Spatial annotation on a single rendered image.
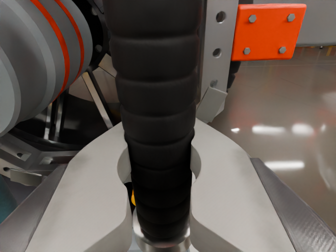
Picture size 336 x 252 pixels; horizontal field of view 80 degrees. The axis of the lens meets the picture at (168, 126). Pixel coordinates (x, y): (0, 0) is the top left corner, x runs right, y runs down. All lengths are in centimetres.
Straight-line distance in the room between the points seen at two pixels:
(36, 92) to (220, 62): 23
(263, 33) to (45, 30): 26
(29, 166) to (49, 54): 30
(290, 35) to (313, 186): 116
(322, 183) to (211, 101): 120
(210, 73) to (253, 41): 7
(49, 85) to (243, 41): 25
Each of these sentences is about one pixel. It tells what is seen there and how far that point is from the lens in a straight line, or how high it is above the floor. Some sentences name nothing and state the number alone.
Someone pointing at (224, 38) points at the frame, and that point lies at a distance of 31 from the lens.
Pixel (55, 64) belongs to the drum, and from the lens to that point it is 23.
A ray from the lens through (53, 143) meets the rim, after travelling 53.
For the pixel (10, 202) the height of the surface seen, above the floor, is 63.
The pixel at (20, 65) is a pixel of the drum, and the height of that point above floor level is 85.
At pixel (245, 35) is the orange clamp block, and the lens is 32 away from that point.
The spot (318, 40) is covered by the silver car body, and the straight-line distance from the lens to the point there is 94.
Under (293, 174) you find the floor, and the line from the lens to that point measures 144.
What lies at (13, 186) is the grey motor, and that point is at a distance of 82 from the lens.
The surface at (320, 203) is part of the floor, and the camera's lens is 135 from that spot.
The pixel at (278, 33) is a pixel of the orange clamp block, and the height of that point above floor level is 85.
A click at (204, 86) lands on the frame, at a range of 32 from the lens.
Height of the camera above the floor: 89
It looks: 32 degrees down
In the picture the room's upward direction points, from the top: 1 degrees counter-clockwise
